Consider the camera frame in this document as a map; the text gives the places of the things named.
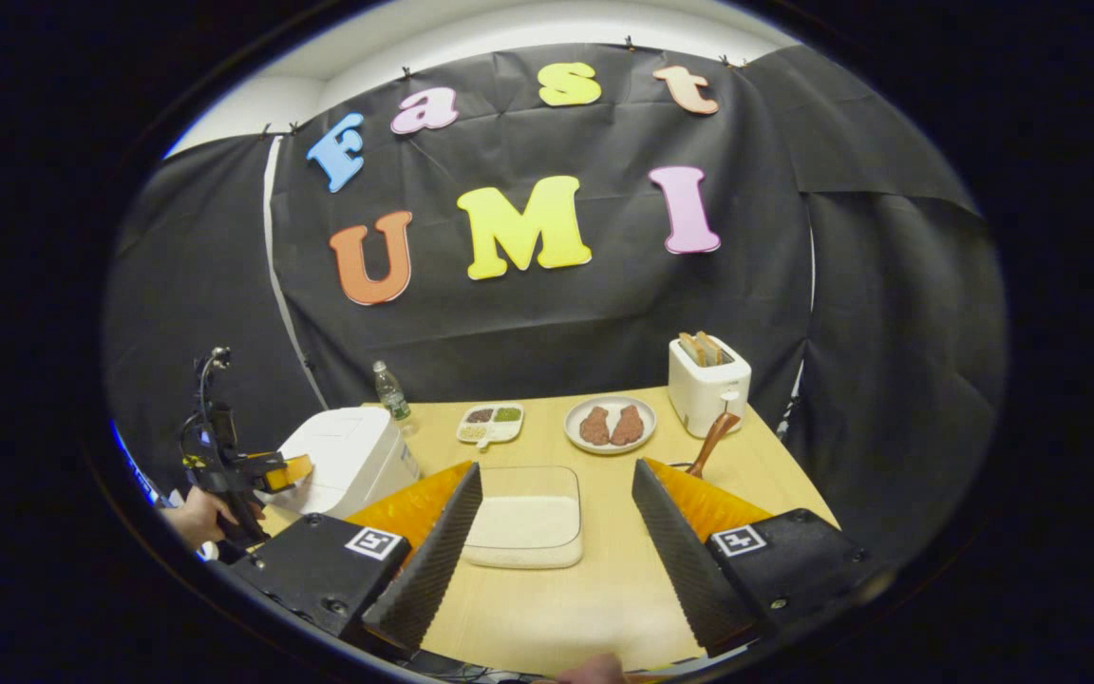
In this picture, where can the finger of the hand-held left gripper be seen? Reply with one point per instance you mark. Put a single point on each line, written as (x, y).
(289, 470)

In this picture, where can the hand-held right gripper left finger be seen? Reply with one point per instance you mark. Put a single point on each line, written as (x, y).
(428, 570)

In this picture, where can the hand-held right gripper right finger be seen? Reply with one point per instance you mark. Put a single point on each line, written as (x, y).
(689, 570)

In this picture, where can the white rice cooker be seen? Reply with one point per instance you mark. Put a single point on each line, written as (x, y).
(348, 456)

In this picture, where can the clear tray of rice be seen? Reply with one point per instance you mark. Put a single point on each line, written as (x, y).
(523, 522)

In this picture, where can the brown wooden spoon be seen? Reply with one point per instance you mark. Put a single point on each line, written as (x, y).
(710, 442)

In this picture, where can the clear water bottle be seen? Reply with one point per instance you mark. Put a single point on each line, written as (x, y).
(393, 399)

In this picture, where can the white round plate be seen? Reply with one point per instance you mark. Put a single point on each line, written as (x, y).
(611, 449)

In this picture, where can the brown meat piece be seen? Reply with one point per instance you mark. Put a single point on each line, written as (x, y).
(627, 426)
(594, 427)

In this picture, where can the white divided grain dish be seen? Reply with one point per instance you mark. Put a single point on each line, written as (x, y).
(490, 425)

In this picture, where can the white toaster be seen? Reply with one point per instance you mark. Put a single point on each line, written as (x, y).
(708, 399)

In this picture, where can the toast slice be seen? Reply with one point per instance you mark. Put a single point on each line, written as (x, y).
(691, 350)
(711, 348)

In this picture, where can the black backdrop cloth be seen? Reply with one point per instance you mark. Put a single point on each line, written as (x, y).
(528, 323)

